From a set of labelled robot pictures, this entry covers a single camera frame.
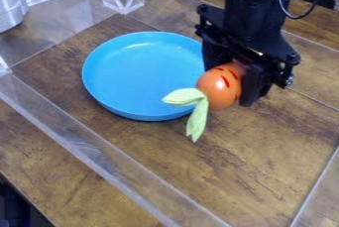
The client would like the blue round tray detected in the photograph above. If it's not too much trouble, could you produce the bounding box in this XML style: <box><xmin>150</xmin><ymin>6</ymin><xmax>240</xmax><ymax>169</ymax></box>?
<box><xmin>83</xmin><ymin>31</ymin><xmax>205</xmax><ymax>121</ymax></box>

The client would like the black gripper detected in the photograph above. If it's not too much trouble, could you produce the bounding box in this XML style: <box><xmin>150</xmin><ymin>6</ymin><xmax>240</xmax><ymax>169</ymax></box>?
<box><xmin>197</xmin><ymin>0</ymin><xmax>301</xmax><ymax>107</ymax></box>

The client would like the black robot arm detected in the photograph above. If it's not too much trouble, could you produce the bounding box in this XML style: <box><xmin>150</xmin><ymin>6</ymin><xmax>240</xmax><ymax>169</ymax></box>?
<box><xmin>197</xmin><ymin>0</ymin><xmax>301</xmax><ymax>107</ymax></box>

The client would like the orange toy carrot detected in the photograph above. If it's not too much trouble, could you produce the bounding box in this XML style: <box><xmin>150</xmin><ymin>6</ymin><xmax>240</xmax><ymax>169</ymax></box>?
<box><xmin>162</xmin><ymin>61</ymin><xmax>248</xmax><ymax>142</ymax></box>

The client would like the clear acrylic enclosure panel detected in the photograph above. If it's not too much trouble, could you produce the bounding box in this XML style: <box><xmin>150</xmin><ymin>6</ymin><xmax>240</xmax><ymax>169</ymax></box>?
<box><xmin>0</xmin><ymin>57</ymin><xmax>232</xmax><ymax>227</ymax></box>

